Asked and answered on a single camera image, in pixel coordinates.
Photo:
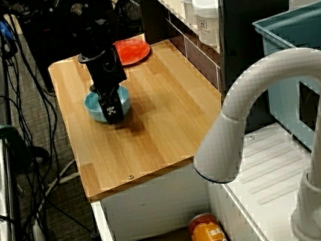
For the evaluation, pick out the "black gripper finger white mark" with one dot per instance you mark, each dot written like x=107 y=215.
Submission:
x=111 y=110

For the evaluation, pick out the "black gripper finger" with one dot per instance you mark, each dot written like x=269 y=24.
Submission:
x=94 y=89

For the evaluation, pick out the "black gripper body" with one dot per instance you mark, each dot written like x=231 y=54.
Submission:
x=107 y=74

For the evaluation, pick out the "light blue bowl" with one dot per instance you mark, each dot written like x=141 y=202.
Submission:
x=92 y=106

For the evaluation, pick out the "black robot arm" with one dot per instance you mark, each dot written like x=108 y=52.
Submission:
x=85 y=31

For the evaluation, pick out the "red orange plate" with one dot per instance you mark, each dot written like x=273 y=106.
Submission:
x=134 y=52

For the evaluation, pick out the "black computer case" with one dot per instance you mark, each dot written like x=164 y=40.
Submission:
x=40 y=38

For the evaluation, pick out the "cream shelf ledge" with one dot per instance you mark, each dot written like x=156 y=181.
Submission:
x=169 y=0

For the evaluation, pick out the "green clamp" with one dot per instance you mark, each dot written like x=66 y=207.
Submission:
x=3 y=133

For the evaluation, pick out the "white sink unit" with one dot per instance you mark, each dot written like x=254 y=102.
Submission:
x=161 y=200

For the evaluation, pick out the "white jar with printed label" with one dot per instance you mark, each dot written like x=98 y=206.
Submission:
x=209 y=21

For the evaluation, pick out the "orange soup can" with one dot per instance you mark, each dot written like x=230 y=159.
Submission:
x=207 y=235

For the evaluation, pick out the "teal plastic bin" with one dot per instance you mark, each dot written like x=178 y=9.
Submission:
x=282 y=76

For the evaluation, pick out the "grey faucet base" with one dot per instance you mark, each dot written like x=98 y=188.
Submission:
x=292 y=66

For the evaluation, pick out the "dark upright shelf post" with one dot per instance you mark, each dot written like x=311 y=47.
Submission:
x=257 y=35

